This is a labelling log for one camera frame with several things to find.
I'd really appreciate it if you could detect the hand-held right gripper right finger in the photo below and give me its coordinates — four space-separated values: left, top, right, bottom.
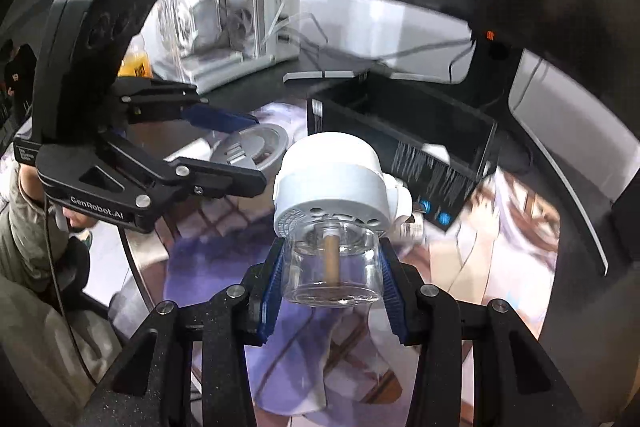
379 239 586 427

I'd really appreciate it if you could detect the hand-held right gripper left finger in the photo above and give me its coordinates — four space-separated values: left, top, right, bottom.
75 237 291 427

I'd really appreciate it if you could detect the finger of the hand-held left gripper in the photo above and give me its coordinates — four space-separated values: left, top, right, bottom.
112 78 261 134
95 132 269 221

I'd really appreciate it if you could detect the white device with clear cup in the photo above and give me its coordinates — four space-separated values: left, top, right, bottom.
272 132 401 308

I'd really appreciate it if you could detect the black printed cardboard box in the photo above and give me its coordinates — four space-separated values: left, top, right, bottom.
307 72 498 233

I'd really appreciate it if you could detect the person's left forearm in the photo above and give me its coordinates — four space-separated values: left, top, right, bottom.
0 167 68 305

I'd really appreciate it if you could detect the person's left hand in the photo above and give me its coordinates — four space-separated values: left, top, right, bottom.
19 164 96 235

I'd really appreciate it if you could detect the grey round lid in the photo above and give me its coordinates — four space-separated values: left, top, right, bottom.
209 124 291 168

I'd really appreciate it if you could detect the printed desk mat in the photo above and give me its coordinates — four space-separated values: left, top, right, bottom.
122 102 561 427

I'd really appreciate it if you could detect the plastic bottle with orange label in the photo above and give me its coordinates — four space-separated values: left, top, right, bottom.
119 34 152 80

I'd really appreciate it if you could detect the white plug adapter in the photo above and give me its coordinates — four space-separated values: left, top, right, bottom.
382 172 427 240

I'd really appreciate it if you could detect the small white device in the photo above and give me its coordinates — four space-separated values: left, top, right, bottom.
422 143 451 164

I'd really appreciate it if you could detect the person's clothed leg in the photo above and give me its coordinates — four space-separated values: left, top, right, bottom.
0 277 123 427

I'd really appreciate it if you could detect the black monitor stand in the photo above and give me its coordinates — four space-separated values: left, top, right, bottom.
283 27 523 118

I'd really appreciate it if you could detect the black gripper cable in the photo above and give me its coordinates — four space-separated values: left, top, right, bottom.
44 202 98 385

